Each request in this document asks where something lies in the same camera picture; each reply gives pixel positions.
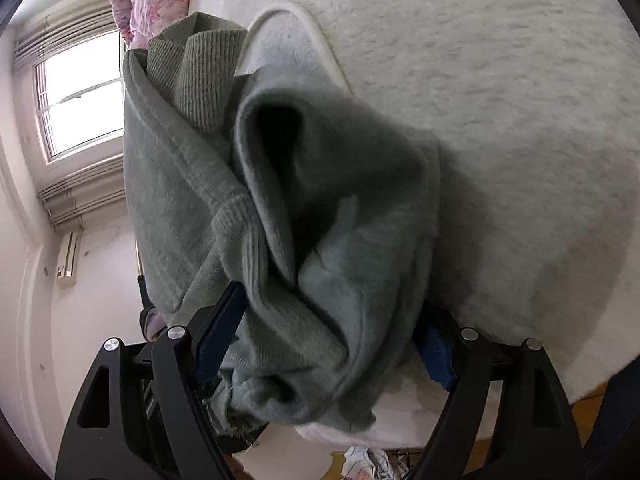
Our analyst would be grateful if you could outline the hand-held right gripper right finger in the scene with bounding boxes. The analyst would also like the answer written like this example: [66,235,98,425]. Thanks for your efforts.
[412,305,588,480]

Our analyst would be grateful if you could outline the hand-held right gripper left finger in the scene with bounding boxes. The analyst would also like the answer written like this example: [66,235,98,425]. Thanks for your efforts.
[55,280,251,480]

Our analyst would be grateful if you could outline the grey zip hoodie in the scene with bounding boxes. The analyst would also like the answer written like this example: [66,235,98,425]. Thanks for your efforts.
[122,10,443,433]

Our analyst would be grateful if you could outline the crumpled pale clothes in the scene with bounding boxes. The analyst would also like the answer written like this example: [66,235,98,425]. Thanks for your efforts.
[342,445,397,480]

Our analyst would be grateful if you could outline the lilac hanging garment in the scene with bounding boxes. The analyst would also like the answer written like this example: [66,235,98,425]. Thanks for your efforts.
[141,309,169,341]

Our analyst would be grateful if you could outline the wooden bed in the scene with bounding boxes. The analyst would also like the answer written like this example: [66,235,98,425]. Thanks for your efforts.
[190,0,640,451]

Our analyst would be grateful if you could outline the dark hanging jacket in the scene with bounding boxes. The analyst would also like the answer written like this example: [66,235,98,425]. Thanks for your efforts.
[137,272,173,333]

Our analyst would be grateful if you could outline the white air conditioner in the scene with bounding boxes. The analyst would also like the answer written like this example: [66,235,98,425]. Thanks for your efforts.
[54,230,85,289]

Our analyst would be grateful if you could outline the person's dark clothing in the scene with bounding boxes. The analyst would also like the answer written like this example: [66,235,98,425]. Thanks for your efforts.
[582,377,640,480]

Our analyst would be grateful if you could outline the grey striped curtain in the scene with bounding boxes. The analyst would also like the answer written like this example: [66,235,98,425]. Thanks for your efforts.
[40,159,126,229]
[12,5,119,69]

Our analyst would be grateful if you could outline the window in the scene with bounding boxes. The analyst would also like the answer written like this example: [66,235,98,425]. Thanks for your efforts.
[32,27,126,161]

